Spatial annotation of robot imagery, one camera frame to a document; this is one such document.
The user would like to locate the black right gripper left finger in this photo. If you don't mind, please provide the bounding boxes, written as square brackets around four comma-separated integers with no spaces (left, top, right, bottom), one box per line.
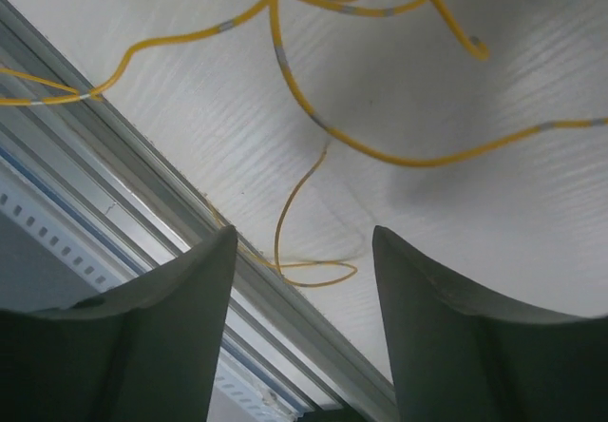
[1,226,238,421]

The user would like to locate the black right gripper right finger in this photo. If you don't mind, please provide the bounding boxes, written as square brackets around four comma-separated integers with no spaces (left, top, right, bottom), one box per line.
[372,226,607,421]

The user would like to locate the yellow cable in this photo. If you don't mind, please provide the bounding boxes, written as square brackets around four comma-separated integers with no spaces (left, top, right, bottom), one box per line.
[208,148,358,288]

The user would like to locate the yellow and dark cables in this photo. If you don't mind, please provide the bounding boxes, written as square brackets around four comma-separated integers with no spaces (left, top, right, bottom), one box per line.
[0,0,608,167]

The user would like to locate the white slotted cable duct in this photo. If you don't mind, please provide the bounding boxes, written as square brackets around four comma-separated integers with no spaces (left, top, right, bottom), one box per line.
[1,176,306,421]

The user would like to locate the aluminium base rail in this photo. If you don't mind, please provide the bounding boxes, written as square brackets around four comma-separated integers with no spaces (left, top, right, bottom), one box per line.
[0,0,398,422]

